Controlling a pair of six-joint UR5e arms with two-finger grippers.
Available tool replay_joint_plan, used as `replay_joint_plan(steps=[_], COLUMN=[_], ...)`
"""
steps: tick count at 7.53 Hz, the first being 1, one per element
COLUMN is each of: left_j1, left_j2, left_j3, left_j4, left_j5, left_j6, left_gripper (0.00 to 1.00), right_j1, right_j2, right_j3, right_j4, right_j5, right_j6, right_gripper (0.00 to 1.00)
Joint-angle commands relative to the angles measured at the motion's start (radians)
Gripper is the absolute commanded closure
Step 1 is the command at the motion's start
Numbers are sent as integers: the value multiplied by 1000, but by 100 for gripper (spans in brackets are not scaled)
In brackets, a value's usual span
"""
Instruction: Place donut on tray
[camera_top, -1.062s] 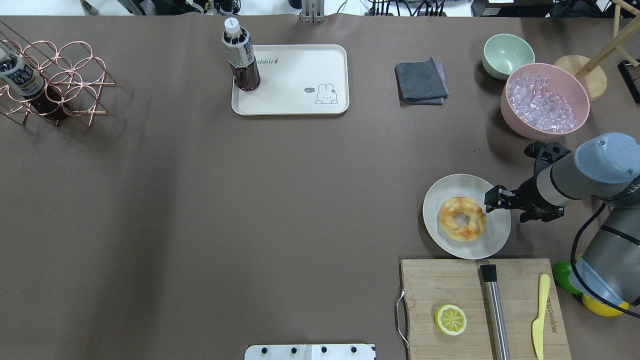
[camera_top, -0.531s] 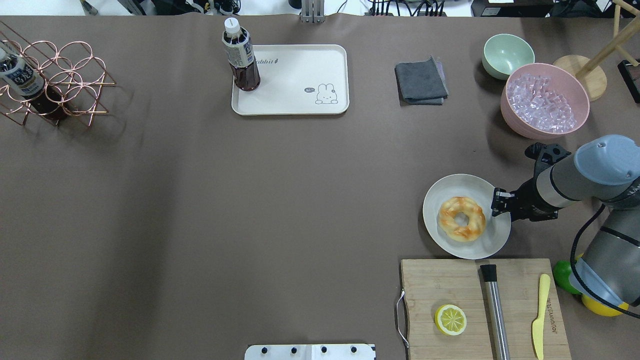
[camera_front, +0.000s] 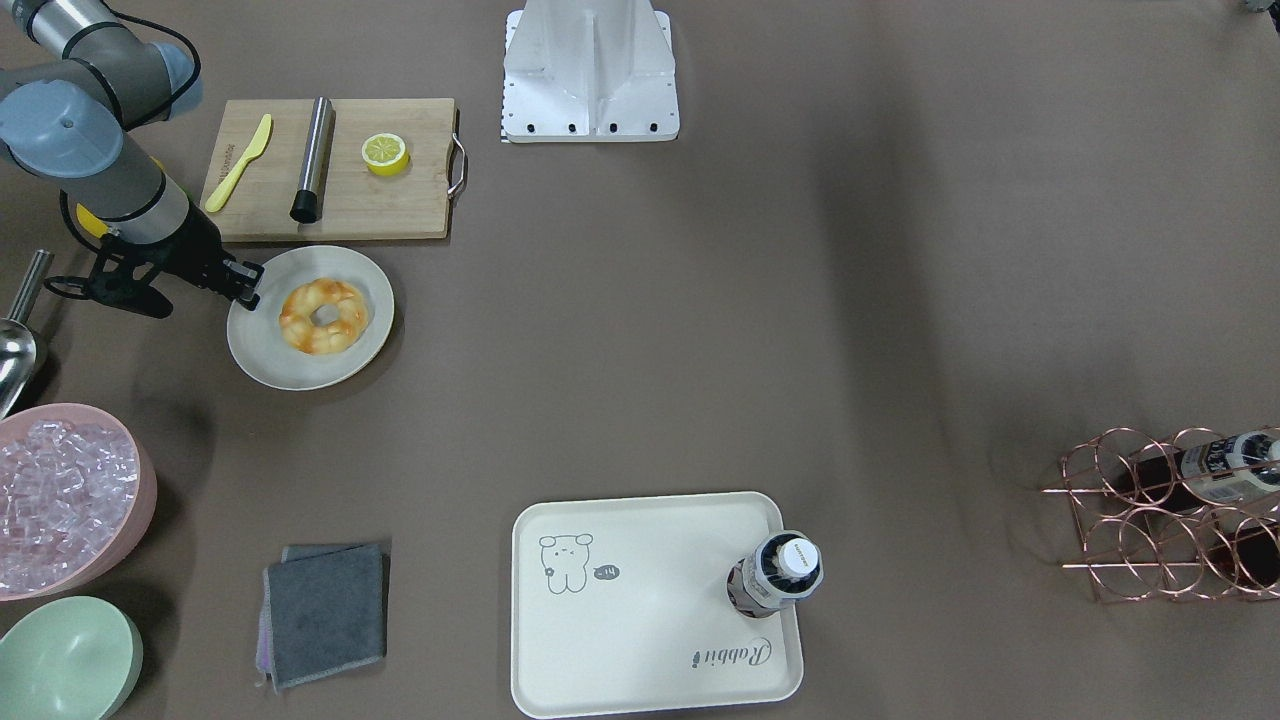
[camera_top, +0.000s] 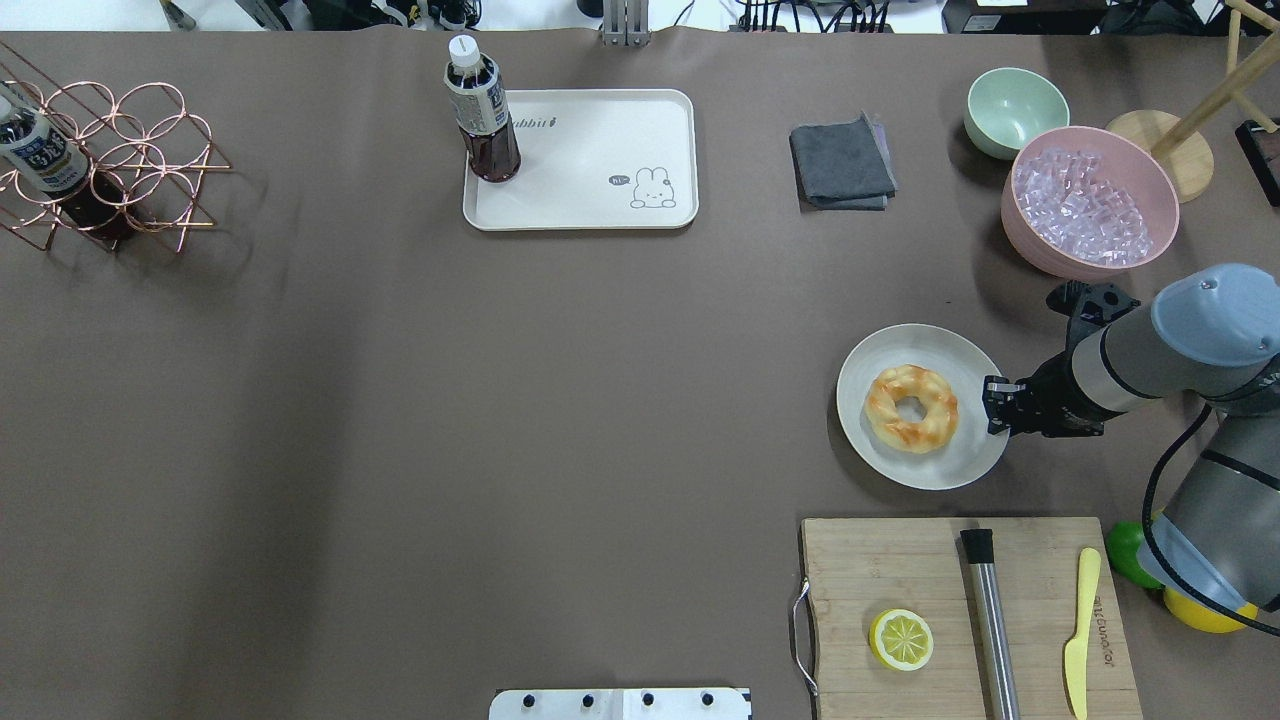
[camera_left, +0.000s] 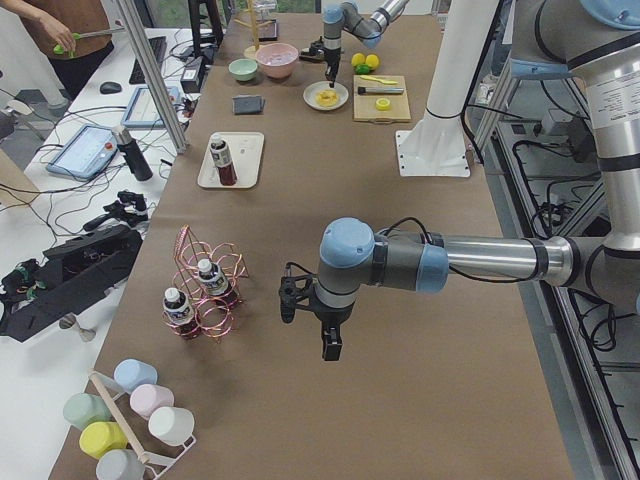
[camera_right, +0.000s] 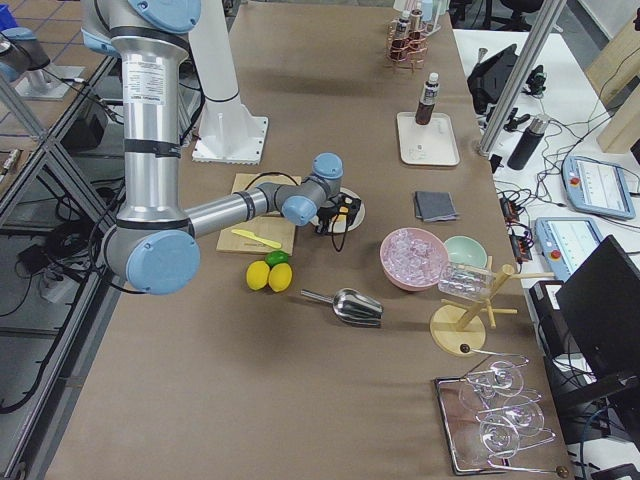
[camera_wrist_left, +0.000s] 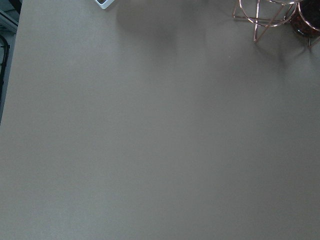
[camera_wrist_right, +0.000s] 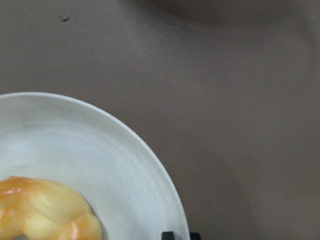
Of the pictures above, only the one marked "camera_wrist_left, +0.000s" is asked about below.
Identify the dark brown glass jar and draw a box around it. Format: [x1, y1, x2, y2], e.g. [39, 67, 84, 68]
[290, 0, 320, 38]

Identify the rose gold wire stand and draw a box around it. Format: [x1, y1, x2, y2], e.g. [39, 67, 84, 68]
[232, 0, 320, 48]

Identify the black cable beside table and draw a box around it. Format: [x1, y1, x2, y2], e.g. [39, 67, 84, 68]
[0, 34, 11, 108]

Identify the aluminium frame rail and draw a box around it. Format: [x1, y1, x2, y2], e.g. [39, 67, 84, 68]
[0, 10, 19, 34]

